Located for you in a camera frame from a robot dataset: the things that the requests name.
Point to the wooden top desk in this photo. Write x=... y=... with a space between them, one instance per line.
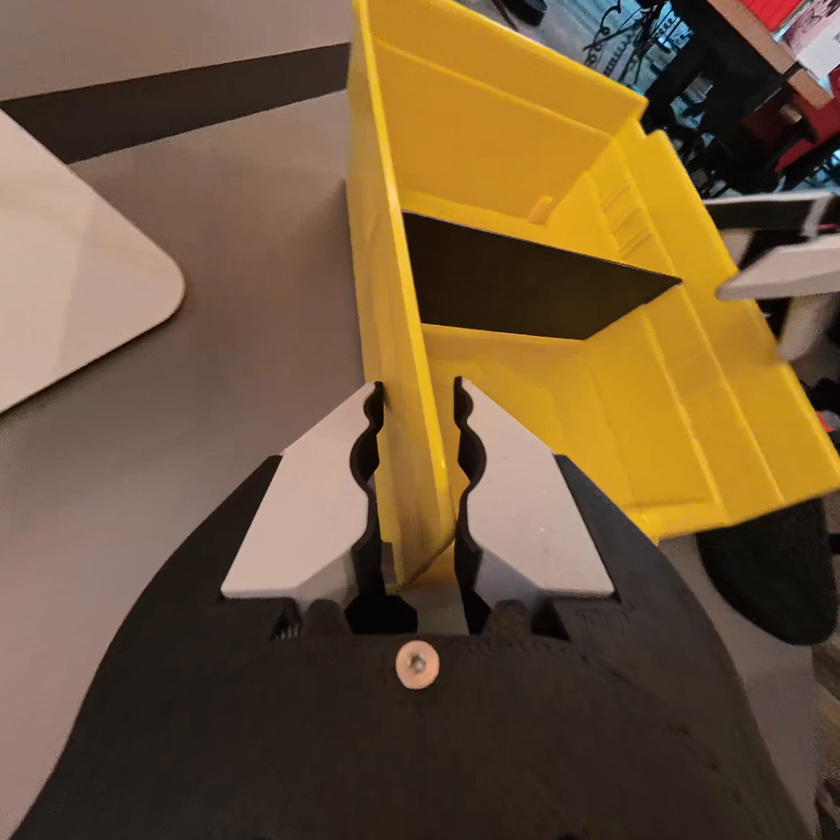
x=774 y=46

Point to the black bin divider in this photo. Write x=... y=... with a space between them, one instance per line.
x=512 y=282

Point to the red office chair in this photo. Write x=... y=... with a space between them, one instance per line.
x=807 y=131

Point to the yellow divided plastic bin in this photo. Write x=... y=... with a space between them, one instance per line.
x=525 y=131

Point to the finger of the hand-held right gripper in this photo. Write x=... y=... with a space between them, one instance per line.
x=761 y=216
x=787 y=272

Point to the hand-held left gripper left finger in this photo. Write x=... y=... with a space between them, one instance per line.
x=302 y=525

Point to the black elbow rest pad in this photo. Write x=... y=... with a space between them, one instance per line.
x=768 y=577

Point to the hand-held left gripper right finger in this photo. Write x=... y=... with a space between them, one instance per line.
x=538 y=525

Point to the white stand with instruction sheet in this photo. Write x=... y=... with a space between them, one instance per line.
x=65 y=262

